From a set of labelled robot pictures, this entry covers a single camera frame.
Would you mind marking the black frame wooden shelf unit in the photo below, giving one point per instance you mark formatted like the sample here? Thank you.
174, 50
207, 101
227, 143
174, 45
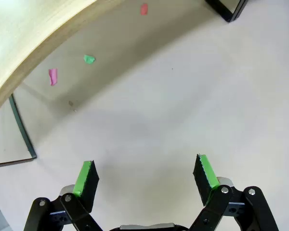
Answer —
26, 36
242, 6

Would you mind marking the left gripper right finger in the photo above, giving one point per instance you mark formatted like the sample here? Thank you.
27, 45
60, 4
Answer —
207, 183

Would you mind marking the red paper scrap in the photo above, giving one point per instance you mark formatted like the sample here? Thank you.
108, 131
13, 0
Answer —
144, 9

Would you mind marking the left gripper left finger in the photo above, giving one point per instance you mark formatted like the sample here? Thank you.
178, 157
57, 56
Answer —
86, 183

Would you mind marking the pink paper scrap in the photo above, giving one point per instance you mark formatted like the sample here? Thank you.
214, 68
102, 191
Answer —
53, 76

